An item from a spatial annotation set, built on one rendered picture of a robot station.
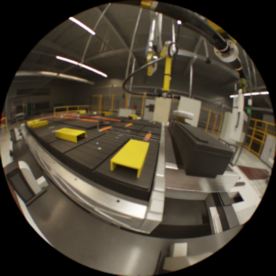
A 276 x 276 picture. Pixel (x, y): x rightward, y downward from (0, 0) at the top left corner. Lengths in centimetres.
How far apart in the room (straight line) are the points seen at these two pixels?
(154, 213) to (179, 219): 29
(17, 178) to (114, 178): 32
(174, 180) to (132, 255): 27
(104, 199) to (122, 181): 6
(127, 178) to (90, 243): 21
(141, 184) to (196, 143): 16
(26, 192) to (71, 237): 21
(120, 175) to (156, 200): 10
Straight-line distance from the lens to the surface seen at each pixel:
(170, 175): 33
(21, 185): 39
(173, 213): 46
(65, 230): 32
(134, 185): 21
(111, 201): 19
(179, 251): 28
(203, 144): 25
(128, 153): 25
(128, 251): 28
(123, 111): 507
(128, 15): 1057
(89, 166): 25
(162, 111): 486
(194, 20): 28
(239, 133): 290
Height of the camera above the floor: 115
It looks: 19 degrees down
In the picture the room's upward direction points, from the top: 7 degrees clockwise
